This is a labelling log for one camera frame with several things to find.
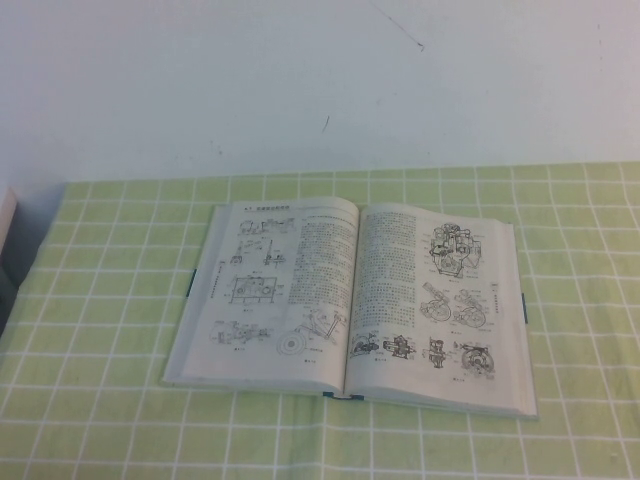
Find technical book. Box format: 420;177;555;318
160;194;541;420

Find green checkered tablecloth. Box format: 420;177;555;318
0;160;640;480

